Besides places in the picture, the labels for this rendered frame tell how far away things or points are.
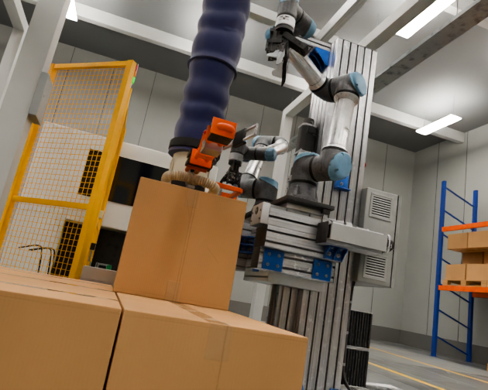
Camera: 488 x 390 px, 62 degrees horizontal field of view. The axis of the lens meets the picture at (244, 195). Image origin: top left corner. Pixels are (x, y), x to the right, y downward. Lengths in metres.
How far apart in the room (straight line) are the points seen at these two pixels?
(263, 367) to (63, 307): 0.41
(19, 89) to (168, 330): 2.41
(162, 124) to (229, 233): 10.29
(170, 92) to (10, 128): 9.36
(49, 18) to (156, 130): 8.58
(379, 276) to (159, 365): 1.44
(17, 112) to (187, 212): 1.76
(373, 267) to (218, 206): 0.91
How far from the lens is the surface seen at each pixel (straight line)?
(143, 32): 10.39
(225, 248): 1.49
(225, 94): 1.90
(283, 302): 1.98
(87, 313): 0.84
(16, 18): 5.53
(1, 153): 2.93
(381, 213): 2.14
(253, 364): 0.91
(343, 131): 1.84
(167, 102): 11.95
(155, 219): 1.45
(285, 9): 1.71
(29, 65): 3.11
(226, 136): 1.22
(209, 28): 2.02
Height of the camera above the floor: 0.61
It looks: 13 degrees up
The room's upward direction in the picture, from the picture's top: 10 degrees clockwise
